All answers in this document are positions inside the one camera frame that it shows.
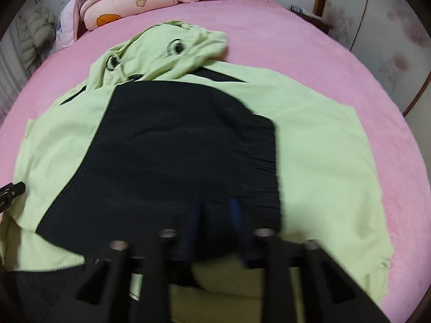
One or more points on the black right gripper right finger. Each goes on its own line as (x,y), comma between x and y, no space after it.
(300,282)

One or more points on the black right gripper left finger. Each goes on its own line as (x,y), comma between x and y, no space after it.
(137,255)

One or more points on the green and black hooded jacket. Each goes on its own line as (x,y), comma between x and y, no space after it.
(161,120)

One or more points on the beige puffer coat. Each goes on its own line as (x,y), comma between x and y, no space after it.
(36,31)

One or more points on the white pillow with blue print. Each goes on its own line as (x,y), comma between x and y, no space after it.
(67,26)

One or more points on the folded pink cartoon quilt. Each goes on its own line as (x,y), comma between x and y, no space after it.
(101,12)

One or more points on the pink bed sheet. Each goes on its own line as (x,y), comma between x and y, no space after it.
(264,34)

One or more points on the dark wooden nightstand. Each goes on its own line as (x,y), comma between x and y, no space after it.
(311,18)

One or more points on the floral sliding wardrobe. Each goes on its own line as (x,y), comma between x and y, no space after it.
(388,37)

